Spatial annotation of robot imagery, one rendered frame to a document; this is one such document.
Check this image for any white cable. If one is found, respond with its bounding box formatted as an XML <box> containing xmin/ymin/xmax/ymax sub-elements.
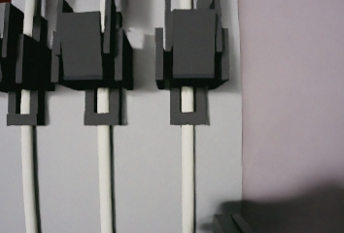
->
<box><xmin>21</xmin><ymin>0</ymin><xmax>38</xmax><ymax>233</ymax></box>
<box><xmin>180</xmin><ymin>0</ymin><xmax>194</xmax><ymax>233</ymax></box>
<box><xmin>97</xmin><ymin>0</ymin><xmax>113</xmax><ymax>233</ymax></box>

